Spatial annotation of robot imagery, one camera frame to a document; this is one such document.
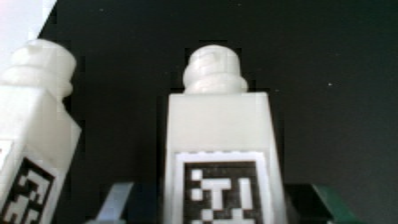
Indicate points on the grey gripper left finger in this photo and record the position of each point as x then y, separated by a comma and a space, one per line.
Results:
115, 205

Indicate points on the white leg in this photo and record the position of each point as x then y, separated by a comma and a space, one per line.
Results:
223, 175
40, 132

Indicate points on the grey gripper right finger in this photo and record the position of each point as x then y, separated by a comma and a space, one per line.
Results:
315, 205

